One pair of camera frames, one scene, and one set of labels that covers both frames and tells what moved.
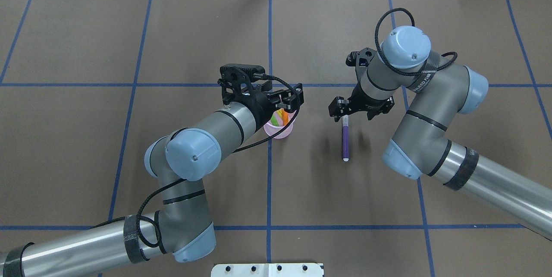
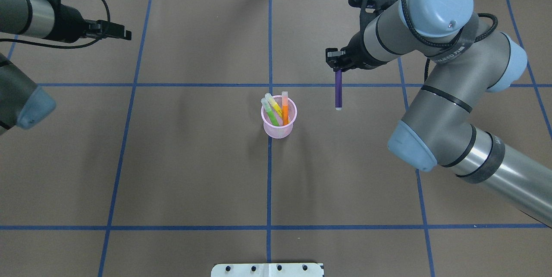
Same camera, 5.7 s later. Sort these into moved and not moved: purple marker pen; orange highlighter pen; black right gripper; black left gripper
Moved: purple marker pen; black left gripper; black right gripper
Not moved: orange highlighter pen
